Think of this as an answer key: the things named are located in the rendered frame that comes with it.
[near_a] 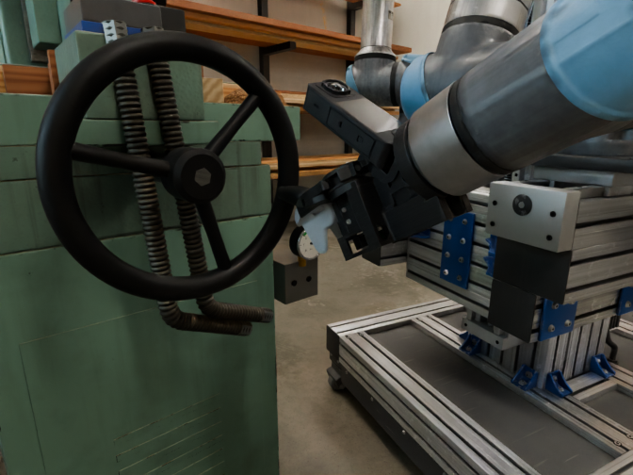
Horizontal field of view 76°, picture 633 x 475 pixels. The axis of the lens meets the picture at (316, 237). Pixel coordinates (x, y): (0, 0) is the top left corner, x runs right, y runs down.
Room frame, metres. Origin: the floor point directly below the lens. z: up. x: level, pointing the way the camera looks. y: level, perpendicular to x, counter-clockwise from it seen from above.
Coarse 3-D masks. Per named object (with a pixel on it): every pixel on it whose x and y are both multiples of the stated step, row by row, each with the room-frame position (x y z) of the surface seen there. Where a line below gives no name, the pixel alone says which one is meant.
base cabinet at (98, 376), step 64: (0, 256) 0.47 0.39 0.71; (64, 256) 0.51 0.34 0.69; (128, 256) 0.56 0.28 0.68; (0, 320) 0.46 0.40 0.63; (64, 320) 0.50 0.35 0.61; (128, 320) 0.55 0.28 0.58; (0, 384) 0.45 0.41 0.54; (64, 384) 0.49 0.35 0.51; (128, 384) 0.55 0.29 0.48; (192, 384) 0.61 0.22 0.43; (256, 384) 0.69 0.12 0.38; (0, 448) 0.49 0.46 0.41; (64, 448) 0.49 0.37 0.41; (128, 448) 0.54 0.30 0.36; (192, 448) 0.60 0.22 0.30; (256, 448) 0.69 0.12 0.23
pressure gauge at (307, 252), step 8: (296, 232) 0.70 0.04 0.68; (304, 232) 0.69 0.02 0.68; (296, 240) 0.69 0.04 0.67; (304, 240) 0.70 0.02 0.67; (296, 248) 0.69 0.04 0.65; (304, 248) 0.70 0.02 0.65; (312, 248) 0.71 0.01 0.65; (304, 256) 0.69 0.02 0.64; (312, 256) 0.71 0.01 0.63; (304, 264) 0.72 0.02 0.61
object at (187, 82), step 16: (80, 32) 0.46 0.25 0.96; (64, 48) 0.51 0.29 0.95; (80, 48) 0.46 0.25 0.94; (96, 48) 0.47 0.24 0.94; (64, 64) 0.52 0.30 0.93; (176, 64) 0.53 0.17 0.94; (192, 64) 0.54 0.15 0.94; (144, 80) 0.50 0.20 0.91; (176, 80) 0.53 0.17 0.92; (192, 80) 0.54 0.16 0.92; (112, 96) 0.48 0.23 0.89; (144, 96) 0.50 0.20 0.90; (176, 96) 0.53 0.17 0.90; (192, 96) 0.54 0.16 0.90; (96, 112) 0.47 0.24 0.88; (112, 112) 0.48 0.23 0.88; (144, 112) 0.50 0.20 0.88; (192, 112) 0.54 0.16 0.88
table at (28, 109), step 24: (0, 96) 0.49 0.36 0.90; (24, 96) 0.50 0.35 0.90; (48, 96) 0.52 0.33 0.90; (0, 120) 0.49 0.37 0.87; (24, 120) 0.50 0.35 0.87; (96, 120) 0.47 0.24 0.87; (120, 120) 0.48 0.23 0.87; (144, 120) 0.50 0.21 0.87; (216, 120) 0.66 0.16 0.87; (264, 120) 0.72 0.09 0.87; (0, 144) 0.48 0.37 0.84; (24, 144) 0.50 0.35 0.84; (96, 144) 0.46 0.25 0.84; (120, 144) 0.48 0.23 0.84; (192, 144) 0.54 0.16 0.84
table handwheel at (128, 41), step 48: (144, 48) 0.41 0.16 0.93; (192, 48) 0.44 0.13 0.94; (96, 96) 0.39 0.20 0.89; (48, 144) 0.36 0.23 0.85; (288, 144) 0.52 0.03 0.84; (48, 192) 0.35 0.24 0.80; (192, 192) 0.42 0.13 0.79; (96, 240) 0.38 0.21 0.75; (144, 288) 0.40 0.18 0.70; (192, 288) 0.43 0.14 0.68
